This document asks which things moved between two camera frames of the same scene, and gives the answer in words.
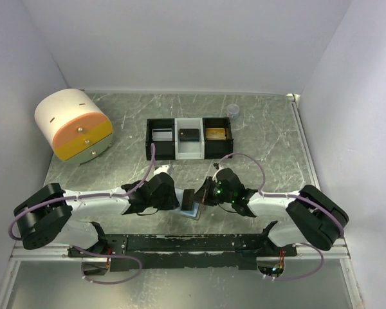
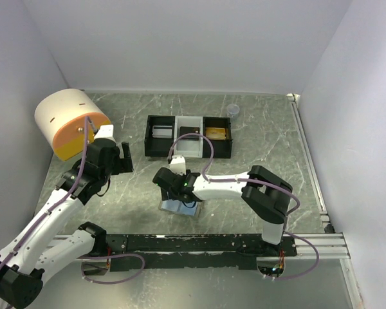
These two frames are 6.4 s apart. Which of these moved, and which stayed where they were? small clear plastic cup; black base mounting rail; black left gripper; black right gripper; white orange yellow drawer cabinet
Moved: black right gripper; black left gripper
Stayed: small clear plastic cup; black base mounting rail; white orange yellow drawer cabinet
